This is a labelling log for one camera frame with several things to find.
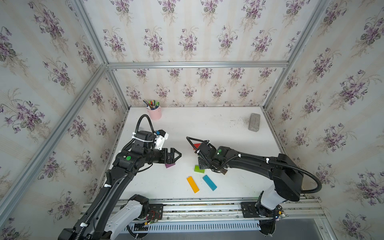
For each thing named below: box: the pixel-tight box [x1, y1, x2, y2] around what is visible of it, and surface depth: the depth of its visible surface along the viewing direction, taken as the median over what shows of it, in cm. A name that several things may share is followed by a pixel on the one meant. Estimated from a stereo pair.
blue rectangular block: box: [202, 174, 218, 192], surface depth 84 cm
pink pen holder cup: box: [147, 106, 162, 121], surface depth 110 cm
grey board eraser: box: [248, 113, 261, 132], surface depth 110 cm
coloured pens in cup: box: [142, 99, 160, 110], surface depth 109 cm
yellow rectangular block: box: [186, 176, 200, 194], surface depth 84 cm
